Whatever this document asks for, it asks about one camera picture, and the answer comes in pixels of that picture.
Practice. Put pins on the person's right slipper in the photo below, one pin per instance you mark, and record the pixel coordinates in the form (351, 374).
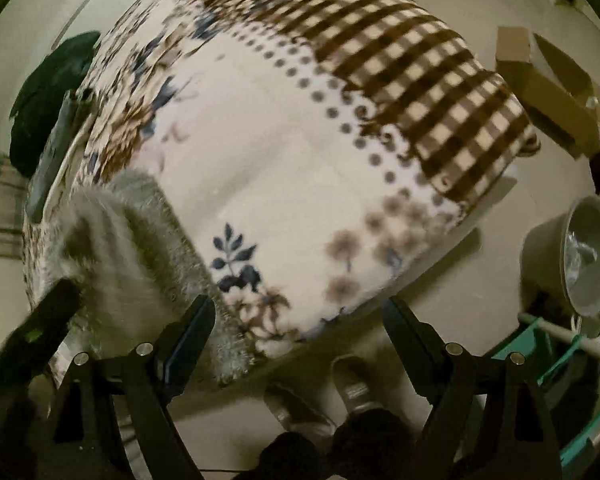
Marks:
(352, 385)

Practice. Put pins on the white trash bin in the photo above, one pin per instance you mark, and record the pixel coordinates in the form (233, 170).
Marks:
(545, 255)

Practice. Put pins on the folded blue jeans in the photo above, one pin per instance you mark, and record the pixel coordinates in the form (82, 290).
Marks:
(52, 160)

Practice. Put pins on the person's slipper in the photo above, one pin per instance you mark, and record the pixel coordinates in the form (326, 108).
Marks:
(352, 385)
(290, 410)

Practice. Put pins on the floral checked bedsheet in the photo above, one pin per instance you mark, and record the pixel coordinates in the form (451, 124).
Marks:
(280, 135)

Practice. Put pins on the teal laundry rack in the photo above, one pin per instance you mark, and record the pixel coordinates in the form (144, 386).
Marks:
(527, 342)

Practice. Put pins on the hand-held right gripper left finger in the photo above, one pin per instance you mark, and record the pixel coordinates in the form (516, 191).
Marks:
(185, 347)

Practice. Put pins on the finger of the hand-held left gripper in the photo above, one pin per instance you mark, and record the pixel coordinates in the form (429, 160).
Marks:
(60, 302)

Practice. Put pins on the person's right leg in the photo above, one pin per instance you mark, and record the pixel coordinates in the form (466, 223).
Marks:
(375, 440)

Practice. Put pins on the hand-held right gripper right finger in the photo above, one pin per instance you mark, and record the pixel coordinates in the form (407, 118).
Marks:
(405, 345)

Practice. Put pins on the grey fluffy blanket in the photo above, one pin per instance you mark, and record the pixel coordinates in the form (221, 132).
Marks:
(140, 260)

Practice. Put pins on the green striped curtain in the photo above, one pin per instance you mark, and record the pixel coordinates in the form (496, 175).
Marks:
(0, 200)

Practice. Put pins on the dark green blanket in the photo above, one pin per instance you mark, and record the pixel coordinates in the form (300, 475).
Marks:
(45, 100)

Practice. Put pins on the person's left slipper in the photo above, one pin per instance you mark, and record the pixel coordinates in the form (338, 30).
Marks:
(290, 410)

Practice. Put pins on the folded cream pants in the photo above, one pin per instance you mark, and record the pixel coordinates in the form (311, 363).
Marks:
(77, 155)

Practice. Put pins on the open cardboard box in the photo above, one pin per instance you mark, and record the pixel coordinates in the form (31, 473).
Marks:
(545, 95)

